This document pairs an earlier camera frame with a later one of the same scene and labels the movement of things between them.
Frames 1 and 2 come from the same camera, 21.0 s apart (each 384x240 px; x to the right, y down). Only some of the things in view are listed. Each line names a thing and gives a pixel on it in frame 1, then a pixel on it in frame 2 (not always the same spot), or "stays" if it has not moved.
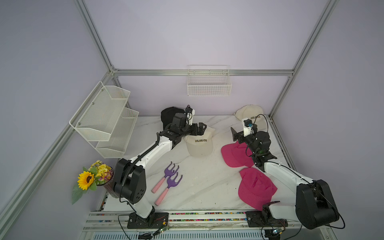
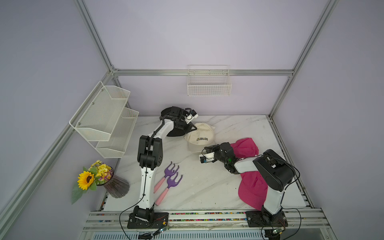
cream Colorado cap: [255, 113] → [202, 137]
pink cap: [256, 188] stays
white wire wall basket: [209, 80] stays
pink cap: [238, 154] stays
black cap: [168, 114] stays
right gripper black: [240, 135] → [212, 149]
